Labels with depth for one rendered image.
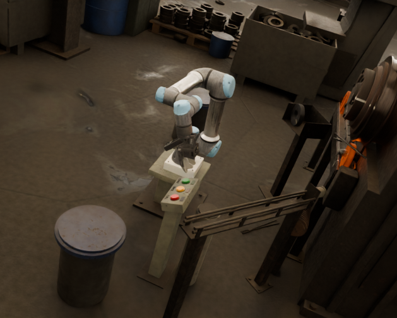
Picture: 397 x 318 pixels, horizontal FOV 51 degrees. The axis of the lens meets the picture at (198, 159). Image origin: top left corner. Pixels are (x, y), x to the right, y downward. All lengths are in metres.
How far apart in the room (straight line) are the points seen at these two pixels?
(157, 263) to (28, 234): 0.75
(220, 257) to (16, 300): 1.15
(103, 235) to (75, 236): 0.12
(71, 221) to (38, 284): 0.45
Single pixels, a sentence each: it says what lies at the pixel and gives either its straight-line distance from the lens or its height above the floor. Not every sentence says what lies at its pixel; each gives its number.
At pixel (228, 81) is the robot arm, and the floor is 0.99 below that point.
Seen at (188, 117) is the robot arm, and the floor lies 0.95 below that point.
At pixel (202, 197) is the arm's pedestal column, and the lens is 2.94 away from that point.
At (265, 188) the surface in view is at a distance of 3.28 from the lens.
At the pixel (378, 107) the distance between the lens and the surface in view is 2.16.
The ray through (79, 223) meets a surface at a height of 0.43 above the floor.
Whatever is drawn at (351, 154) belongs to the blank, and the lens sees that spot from 2.44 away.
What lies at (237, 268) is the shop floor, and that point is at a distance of 2.58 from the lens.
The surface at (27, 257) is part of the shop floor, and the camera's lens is 2.42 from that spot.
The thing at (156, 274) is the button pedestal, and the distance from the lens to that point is 2.36.
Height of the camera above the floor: 1.83
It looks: 33 degrees down
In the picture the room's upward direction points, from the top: 17 degrees clockwise
